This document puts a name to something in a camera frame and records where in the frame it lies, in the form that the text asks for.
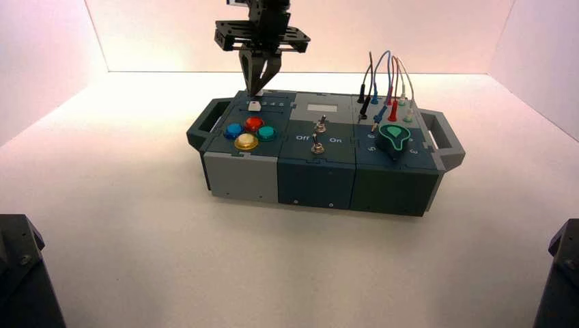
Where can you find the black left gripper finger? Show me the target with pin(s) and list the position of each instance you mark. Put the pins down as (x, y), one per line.
(251, 68)
(272, 65)

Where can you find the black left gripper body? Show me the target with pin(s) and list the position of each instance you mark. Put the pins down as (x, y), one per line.
(267, 27)

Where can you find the small white slider knob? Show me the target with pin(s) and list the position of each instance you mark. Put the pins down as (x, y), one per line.
(254, 106)

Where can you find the red round push button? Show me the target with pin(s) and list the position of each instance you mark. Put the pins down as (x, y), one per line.
(253, 123)

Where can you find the blue round push button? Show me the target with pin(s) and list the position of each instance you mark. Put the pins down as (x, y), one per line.
(233, 131)

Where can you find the green round push button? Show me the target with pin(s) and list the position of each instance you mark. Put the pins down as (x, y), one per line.
(267, 133)

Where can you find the yellow round push button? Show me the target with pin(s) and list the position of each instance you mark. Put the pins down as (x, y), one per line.
(246, 141)

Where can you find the dark teal grey control box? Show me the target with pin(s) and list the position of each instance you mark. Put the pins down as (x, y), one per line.
(316, 181)

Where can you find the black green rotary knob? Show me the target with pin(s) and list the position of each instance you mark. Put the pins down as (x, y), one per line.
(393, 140)

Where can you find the metal toggle switch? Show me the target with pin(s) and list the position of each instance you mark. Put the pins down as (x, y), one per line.
(320, 126)
(317, 146)

